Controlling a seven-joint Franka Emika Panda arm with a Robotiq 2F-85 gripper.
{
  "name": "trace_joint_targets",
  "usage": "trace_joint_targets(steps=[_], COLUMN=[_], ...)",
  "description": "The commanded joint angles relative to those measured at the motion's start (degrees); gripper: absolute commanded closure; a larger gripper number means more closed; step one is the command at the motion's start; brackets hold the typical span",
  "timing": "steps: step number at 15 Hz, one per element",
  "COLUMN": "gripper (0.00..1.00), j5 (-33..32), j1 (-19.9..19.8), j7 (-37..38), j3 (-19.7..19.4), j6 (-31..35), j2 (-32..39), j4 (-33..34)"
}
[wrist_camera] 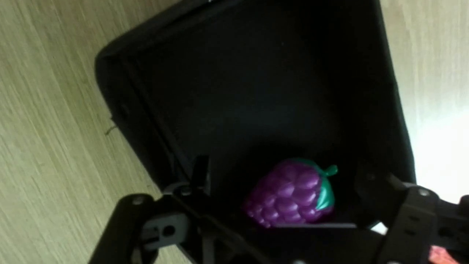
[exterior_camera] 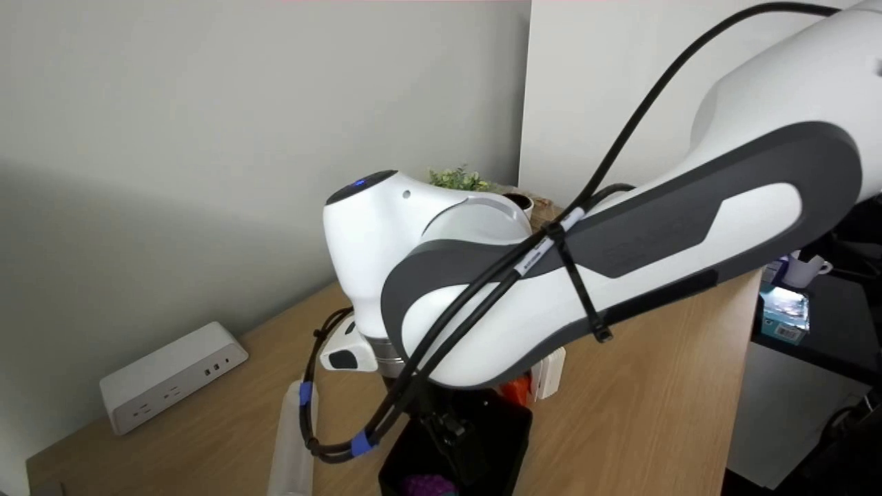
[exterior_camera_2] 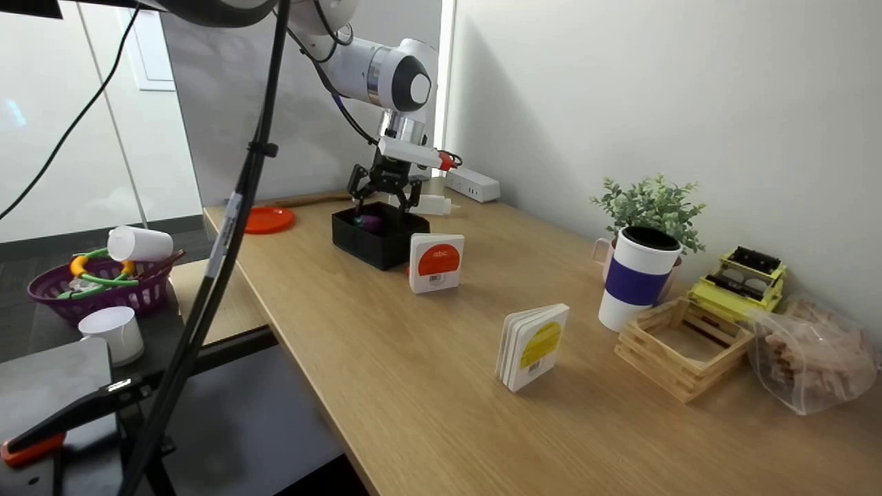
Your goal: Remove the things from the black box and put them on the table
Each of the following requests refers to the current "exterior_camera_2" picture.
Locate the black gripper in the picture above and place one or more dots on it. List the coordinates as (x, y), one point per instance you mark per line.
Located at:
(389, 171)

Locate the white card box red print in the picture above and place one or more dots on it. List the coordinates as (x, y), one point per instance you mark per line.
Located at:
(436, 264)

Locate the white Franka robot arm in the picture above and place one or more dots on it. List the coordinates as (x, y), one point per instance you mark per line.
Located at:
(375, 71)

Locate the black rectangular box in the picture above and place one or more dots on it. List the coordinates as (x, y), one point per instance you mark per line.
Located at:
(375, 244)

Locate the white power strip box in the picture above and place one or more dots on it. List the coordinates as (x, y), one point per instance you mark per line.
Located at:
(475, 184)

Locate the purple eggplant toy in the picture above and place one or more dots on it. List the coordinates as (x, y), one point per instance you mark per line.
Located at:
(370, 220)

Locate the red round plate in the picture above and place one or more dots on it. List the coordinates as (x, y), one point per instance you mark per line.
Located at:
(271, 220)

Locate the brown cardboard sheet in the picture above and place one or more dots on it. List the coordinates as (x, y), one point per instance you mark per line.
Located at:
(235, 312)

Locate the white card stack yellow print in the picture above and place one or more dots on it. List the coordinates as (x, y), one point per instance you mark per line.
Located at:
(535, 347)

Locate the white paper cup lying sideways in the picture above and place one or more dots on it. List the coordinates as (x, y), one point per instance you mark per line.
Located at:
(140, 245)

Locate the white mug with purple band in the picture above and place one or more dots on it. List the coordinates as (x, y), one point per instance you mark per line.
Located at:
(636, 279)

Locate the green plant in pink pot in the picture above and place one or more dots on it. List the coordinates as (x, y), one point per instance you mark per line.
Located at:
(651, 208)

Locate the purple plastic basket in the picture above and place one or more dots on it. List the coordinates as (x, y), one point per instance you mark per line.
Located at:
(100, 297)

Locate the white cup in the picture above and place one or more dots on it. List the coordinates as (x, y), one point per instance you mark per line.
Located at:
(111, 330)

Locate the green toy in basket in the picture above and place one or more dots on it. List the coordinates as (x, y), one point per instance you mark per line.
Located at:
(92, 285)

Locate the wooden slat crate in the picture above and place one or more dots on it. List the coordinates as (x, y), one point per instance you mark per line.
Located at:
(686, 352)

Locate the yellow and black device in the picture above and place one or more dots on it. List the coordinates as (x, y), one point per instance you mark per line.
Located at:
(739, 279)

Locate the black side table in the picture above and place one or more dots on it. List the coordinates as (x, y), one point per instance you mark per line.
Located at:
(45, 330)

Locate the grey flat board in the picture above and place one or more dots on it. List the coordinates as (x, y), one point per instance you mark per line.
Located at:
(52, 387)

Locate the black overhead bar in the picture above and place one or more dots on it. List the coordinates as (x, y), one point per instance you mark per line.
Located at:
(28, 5)

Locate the clear bag of wooden blocks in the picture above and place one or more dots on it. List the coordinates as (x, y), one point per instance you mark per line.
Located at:
(814, 362)

